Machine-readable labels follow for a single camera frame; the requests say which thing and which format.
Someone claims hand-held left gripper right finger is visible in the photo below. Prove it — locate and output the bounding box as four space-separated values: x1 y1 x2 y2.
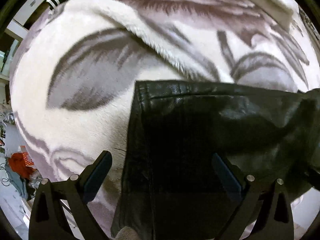
212 152 294 240

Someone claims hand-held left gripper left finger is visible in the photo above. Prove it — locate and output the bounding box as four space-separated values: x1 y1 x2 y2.
29 150 113 240

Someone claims black leather jacket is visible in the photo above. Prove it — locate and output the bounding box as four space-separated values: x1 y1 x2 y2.
111 79 320 240

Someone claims floral bed blanket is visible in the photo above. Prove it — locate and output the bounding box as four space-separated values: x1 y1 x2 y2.
9 0 313 240

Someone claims grey knit cloth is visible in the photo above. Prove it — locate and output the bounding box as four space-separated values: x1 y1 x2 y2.
117 226 138 240

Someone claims orange cloth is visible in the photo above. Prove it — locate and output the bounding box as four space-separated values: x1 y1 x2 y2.
9 152 34 178

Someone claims white drawer unit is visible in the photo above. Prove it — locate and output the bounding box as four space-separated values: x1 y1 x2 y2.
4 0 54 48

